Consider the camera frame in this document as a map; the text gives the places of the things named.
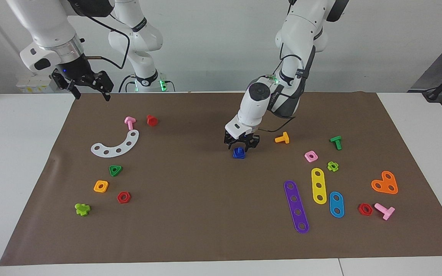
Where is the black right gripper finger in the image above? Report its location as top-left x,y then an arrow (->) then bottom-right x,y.
92,71 -> 114,101
51,71 -> 81,100

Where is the white curved perforated plate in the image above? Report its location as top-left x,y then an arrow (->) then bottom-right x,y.
91,130 -> 140,158

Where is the brown table mat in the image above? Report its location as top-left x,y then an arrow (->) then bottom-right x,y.
0,91 -> 442,266

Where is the yellow three-hole strip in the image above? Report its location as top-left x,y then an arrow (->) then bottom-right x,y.
311,168 -> 327,205

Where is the purple four-hole strip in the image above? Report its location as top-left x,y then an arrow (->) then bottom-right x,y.
284,180 -> 310,234

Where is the blue two-hole strip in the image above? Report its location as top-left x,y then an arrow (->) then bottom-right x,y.
329,191 -> 345,218

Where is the orange three-hole corner plate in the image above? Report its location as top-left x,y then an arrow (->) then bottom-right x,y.
371,171 -> 399,195

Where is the black base cable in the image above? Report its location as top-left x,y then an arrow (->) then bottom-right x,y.
119,74 -> 137,93

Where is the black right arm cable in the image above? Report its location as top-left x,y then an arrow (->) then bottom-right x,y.
71,0 -> 131,69

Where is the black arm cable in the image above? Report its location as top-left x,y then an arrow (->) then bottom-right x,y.
259,38 -> 303,133
71,0 -> 131,69

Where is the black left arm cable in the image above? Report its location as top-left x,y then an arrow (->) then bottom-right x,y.
259,38 -> 303,133

